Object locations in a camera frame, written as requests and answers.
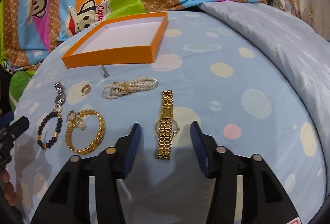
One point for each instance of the small silver pendant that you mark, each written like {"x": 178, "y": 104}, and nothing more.
{"x": 104, "y": 70}

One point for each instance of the green fabric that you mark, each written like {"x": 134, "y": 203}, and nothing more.
{"x": 18, "y": 83}

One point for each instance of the light blue dotted sheet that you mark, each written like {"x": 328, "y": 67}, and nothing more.
{"x": 218, "y": 79}

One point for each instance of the orange jewelry box tray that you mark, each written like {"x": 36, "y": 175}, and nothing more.
{"x": 131, "y": 39}

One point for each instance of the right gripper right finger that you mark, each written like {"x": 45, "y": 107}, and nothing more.
{"x": 246, "y": 190}

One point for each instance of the gold link watch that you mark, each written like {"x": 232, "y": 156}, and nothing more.
{"x": 166, "y": 127}

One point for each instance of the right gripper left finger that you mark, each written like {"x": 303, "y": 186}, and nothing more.
{"x": 67, "y": 198}

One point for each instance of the pale blue satin quilt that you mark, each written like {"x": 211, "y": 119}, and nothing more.
{"x": 293, "y": 46}

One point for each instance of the person's left hand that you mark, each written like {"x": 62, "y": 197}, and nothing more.
{"x": 9, "y": 192}

